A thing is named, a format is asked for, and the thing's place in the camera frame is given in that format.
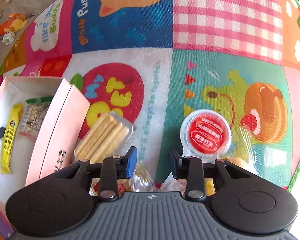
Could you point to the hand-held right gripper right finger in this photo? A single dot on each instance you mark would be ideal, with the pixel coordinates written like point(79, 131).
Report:
point(174, 163)

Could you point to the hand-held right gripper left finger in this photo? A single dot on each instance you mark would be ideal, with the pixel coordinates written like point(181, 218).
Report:
point(131, 162)

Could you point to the clear yellow snack packet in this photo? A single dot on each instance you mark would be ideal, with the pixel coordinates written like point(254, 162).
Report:
point(143, 177)

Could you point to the pink snack packet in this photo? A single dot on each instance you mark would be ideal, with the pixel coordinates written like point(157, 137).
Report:
point(173, 186)

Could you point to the biscuit sticks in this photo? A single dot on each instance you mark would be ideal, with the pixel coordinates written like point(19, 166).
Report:
point(103, 136)

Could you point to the yellow cartoon snack packet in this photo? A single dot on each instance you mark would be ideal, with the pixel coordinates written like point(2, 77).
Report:
point(209, 186)

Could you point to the red-lidded white jelly cup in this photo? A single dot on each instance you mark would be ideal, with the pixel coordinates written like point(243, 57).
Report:
point(206, 131)

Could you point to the pink cardboard box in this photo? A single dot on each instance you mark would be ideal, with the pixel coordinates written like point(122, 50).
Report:
point(27, 87)

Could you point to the pink box lid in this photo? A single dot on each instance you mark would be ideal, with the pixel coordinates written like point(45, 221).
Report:
point(65, 130)

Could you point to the clear-wrapped yellow pastry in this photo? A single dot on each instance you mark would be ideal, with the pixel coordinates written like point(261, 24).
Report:
point(242, 152)

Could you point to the yellow stick packet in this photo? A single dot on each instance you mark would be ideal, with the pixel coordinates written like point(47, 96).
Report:
point(11, 135)

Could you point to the green-topped clear cracker packet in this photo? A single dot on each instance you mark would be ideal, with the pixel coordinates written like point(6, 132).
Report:
point(35, 117)

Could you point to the small white green toy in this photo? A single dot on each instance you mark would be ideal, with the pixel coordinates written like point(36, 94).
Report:
point(8, 39)

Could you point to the orange plush toy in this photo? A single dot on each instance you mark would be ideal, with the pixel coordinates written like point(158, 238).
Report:
point(13, 22)

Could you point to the colourful cartoon play mat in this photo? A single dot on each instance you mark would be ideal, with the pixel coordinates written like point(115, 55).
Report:
point(215, 30)

